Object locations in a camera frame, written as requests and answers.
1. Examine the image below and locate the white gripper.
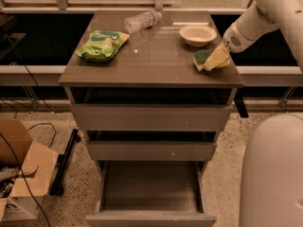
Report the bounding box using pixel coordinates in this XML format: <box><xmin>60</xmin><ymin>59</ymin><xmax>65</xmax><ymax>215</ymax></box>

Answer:
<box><xmin>204</xmin><ymin>22</ymin><xmax>256</xmax><ymax>71</ymax></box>

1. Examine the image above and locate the green and yellow sponge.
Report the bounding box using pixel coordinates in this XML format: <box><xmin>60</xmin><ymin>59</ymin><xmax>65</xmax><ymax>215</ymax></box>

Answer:
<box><xmin>193</xmin><ymin>49</ymin><xmax>214</xmax><ymax>71</ymax></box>

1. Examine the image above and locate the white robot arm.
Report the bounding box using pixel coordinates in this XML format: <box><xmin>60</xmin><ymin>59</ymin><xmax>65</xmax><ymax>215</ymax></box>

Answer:
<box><xmin>204</xmin><ymin>0</ymin><xmax>303</xmax><ymax>227</ymax></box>

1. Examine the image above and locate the grey drawer cabinet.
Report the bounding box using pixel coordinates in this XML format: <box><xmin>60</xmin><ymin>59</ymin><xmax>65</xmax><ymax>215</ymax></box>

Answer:
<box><xmin>58</xmin><ymin>9</ymin><xmax>244</xmax><ymax>227</ymax></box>

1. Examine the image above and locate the grey top drawer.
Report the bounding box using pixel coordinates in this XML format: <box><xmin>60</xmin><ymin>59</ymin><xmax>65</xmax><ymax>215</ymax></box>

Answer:
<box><xmin>67</xmin><ymin>87</ymin><xmax>235</xmax><ymax>131</ymax></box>

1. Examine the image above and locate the grey middle drawer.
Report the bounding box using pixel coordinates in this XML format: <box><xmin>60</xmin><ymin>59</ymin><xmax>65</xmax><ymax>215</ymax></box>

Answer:
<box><xmin>86</xmin><ymin>131</ymin><xmax>218</xmax><ymax>161</ymax></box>

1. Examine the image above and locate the grey open bottom drawer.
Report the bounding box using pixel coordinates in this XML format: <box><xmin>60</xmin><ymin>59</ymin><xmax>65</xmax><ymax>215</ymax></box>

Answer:
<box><xmin>86</xmin><ymin>161</ymin><xmax>217</xmax><ymax>227</ymax></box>

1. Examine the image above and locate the white paper bowl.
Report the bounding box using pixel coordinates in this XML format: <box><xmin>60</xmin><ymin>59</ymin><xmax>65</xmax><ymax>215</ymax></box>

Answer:
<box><xmin>180</xmin><ymin>25</ymin><xmax>217</xmax><ymax>47</ymax></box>

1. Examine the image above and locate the clear plastic water bottle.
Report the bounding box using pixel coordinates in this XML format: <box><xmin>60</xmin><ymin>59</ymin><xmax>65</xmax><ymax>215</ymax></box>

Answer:
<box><xmin>124</xmin><ymin>10</ymin><xmax>162</xmax><ymax>34</ymax></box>

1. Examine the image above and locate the green snack bag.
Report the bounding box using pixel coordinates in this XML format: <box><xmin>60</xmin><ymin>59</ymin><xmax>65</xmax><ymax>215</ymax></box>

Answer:
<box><xmin>76</xmin><ymin>30</ymin><xmax>130</xmax><ymax>62</ymax></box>

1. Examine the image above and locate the black bar on floor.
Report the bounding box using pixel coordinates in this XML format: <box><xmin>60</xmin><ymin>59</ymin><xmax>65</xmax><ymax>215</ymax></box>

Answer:
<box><xmin>49</xmin><ymin>129</ymin><xmax>81</xmax><ymax>196</ymax></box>

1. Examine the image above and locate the brown cardboard box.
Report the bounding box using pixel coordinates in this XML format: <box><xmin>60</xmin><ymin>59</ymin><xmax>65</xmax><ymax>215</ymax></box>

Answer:
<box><xmin>0</xmin><ymin>119</ymin><xmax>59</xmax><ymax>222</ymax></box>

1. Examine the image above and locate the black cable on left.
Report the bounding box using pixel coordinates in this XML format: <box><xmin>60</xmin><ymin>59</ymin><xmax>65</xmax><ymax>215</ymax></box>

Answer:
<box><xmin>0</xmin><ymin>31</ymin><xmax>59</xmax><ymax>227</ymax></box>

